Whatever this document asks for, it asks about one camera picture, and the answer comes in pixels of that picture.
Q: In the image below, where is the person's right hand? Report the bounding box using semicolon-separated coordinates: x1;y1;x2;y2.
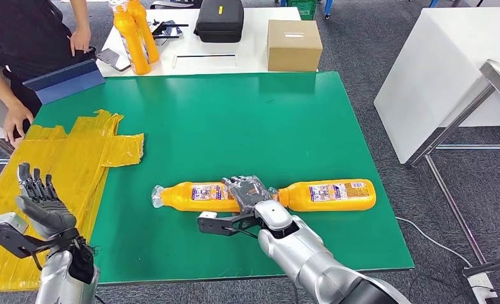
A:
3;103;35;141

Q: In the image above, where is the person's left hand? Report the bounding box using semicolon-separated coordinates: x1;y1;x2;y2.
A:
68;25;92;58

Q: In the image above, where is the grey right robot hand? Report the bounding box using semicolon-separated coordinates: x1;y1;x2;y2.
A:
221;175;273;215

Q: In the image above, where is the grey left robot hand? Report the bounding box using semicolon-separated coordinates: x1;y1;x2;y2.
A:
14;162;78;241

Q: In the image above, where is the orange detergent bottle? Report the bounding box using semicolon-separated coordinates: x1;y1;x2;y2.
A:
268;179;377;212
151;181;242;213
109;0;153;77
126;0;160;65

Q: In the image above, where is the black smartphone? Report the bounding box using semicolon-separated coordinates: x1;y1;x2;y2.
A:
96;48;131;72

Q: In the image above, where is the blue tablet cover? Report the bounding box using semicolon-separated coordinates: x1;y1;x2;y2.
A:
22;58;106;106

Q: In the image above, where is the person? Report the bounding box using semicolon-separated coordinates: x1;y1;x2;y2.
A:
0;0;97;144

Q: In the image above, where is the yellow tape sheet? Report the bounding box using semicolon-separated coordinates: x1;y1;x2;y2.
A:
0;110;145;293

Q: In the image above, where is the black carrying case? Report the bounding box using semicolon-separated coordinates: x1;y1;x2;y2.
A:
193;0;246;44

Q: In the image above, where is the white table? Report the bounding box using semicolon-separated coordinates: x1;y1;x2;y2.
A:
96;6;320;78

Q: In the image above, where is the brown cardboard box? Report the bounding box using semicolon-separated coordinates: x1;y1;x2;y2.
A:
266;20;323;73

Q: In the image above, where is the green plastic crate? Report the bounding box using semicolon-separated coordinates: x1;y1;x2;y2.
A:
285;0;318;21

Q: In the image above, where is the white panel desk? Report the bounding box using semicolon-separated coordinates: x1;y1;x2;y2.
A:
373;7;500;165

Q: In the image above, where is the white power strip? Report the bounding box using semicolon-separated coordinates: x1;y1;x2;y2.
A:
467;272;498;300

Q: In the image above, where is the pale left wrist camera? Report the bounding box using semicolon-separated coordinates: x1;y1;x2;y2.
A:
0;212;28;236

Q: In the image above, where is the black right camera bracket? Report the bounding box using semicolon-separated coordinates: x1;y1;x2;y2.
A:
197;212;261;239

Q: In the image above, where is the black camera bracket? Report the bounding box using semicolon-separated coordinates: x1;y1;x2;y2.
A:
0;222;81;260
197;212;261;239

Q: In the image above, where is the black left camera bracket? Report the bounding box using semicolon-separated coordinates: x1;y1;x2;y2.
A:
0;222;81;260

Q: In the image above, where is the white floor cable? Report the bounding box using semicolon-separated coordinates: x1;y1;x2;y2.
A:
396;217;473;268

